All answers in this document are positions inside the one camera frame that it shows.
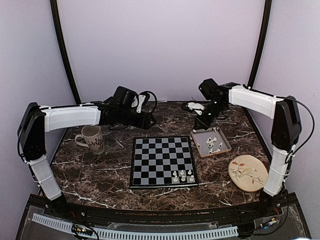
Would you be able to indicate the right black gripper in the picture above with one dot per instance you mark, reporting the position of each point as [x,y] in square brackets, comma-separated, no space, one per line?
[205,125]

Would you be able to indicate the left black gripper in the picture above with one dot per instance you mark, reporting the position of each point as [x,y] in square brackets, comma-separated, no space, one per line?
[144,122]

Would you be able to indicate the black grey chess board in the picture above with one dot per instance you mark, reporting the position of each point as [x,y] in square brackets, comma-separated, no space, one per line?
[154,159]

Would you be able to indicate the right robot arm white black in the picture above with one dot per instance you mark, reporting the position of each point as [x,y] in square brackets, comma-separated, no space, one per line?
[282,110]

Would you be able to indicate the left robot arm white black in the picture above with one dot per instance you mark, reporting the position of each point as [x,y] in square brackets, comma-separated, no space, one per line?
[125,107]

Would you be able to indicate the green circuit board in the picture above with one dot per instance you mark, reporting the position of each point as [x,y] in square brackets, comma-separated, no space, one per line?
[80,229]

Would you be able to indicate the beige mug with dark pattern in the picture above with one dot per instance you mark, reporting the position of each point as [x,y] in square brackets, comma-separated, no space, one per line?
[91,137]

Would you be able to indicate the metal tray with wooden rim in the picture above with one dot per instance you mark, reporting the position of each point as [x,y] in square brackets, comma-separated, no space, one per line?
[210,142]

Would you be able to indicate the oval bird pattern coaster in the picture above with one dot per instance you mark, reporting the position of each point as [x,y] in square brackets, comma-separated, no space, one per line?
[248,173]

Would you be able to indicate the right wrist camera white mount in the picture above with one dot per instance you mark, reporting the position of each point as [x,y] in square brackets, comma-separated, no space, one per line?
[193,106]

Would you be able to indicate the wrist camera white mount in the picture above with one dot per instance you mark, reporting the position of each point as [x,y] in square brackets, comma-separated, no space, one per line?
[140,101]
[193,106]

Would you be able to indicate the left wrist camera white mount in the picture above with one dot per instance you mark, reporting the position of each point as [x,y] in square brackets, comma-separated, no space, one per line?
[140,101]

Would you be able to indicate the right black frame post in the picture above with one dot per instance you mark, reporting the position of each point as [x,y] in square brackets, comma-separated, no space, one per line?
[260,43]

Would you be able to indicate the black frame post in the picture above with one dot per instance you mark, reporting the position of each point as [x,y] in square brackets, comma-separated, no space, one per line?
[260,43]
[63,50]

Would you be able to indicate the white slotted cable duct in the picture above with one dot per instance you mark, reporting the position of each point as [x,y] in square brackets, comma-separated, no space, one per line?
[47,227]

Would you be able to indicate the left black frame post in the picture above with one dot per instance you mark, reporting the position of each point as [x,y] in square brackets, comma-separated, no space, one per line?
[63,50]

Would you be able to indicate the black front rail base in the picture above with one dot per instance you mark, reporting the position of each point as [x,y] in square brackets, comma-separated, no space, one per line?
[173,206]

